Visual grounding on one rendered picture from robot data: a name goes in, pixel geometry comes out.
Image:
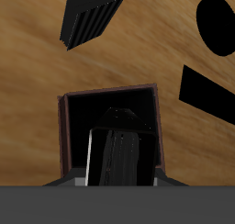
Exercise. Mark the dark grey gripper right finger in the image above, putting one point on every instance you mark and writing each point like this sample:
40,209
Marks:
163,179

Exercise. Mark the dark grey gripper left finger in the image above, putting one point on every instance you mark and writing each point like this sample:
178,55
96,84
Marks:
73,178

